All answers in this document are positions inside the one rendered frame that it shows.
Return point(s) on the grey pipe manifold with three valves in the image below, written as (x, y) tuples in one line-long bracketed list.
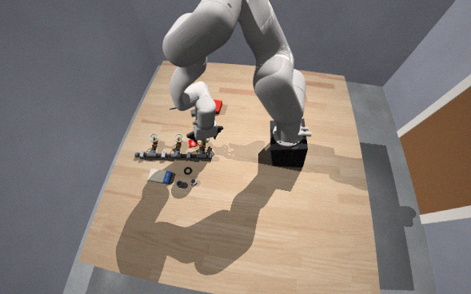
[(177, 153)]

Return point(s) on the red flat block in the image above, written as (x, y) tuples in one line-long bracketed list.
[(218, 106)]

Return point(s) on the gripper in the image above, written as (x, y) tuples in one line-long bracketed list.
[(199, 134)]

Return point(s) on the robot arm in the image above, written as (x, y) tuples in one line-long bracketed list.
[(196, 35)]

